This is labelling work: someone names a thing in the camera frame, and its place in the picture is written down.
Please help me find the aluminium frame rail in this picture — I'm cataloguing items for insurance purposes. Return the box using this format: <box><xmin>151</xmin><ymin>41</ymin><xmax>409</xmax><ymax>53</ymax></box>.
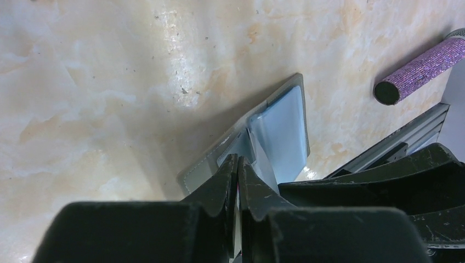
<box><xmin>326</xmin><ymin>103</ymin><xmax>450</xmax><ymax>179</ymax></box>

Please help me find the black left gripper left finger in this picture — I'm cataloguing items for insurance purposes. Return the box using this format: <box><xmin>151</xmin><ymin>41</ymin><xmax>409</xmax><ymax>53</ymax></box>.
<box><xmin>33</xmin><ymin>154</ymin><xmax>239</xmax><ymax>262</ymax></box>

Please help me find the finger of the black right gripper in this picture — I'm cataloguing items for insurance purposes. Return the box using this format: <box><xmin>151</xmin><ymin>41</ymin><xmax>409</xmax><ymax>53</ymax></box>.
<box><xmin>279</xmin><ymin>142</ymin><xmax>464</xmax><ymax>215</ymax></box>
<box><xmin>409</xmin><ymin>205</ymin><xmax>464</xmax><ymax>262</ymax></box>

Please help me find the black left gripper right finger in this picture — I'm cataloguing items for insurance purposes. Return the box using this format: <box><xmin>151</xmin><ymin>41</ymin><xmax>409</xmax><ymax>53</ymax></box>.
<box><xmin>237</xmin><ymin>157</ymin><xmax>430</xmax><ymax>262</ymax></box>

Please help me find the grey card holder wallet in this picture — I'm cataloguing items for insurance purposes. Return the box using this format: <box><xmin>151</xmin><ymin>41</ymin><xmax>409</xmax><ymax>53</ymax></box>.
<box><xmin>178</xmin><ymin>73</ymin><xmax>310</xmax><ymax>195</ymax></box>

